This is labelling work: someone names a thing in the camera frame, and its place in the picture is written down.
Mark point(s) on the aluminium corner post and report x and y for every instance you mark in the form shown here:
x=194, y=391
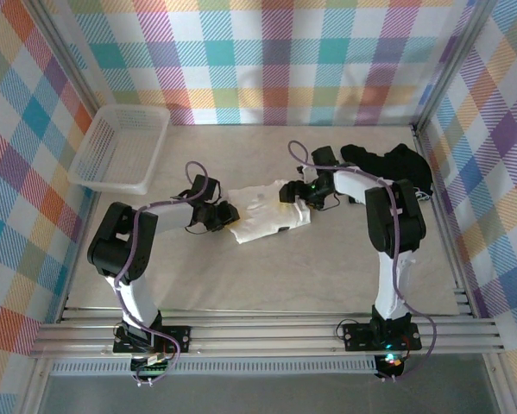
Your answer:
x=68, y=64
x=453, y=64

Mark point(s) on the white plastic mesh basket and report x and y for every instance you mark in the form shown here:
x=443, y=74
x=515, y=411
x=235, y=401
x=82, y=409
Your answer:
x=111, y=146

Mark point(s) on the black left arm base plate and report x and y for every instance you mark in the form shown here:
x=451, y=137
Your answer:
x=178, y=336

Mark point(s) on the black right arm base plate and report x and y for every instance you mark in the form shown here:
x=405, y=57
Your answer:
x=357, y=336

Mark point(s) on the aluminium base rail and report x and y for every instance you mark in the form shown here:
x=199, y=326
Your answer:
x=262, y=336

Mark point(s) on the black t-shirt with white print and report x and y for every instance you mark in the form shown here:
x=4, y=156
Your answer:
x=409, y=164

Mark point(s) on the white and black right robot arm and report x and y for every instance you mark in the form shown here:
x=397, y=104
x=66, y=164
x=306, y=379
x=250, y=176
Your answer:
x=392, y=293

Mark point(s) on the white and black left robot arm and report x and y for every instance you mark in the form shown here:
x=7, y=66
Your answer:
x=133, y=297

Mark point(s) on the right controller board with light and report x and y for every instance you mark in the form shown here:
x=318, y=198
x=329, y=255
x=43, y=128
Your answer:
x=389, y=362

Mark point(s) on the aluminium side rail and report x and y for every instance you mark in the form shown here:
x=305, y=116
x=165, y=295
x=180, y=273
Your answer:
x=455, y=263
x=77, y=259

